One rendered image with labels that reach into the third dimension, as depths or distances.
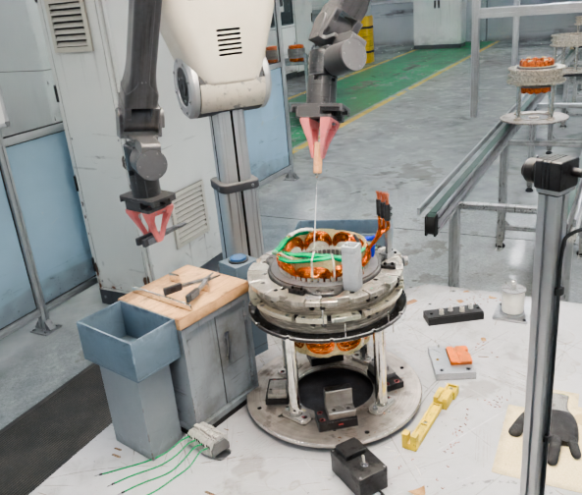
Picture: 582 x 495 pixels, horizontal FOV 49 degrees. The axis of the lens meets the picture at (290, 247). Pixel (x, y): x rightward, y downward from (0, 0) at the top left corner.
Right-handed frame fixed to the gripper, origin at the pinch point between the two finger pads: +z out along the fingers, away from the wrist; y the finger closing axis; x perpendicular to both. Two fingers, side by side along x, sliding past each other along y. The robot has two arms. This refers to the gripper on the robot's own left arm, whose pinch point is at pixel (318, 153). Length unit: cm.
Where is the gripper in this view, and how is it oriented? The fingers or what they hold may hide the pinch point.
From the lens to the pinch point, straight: 124.4
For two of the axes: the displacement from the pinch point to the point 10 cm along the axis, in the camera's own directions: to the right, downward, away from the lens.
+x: 3.5, -0.1, 9.4
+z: -0.6, 10.0, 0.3
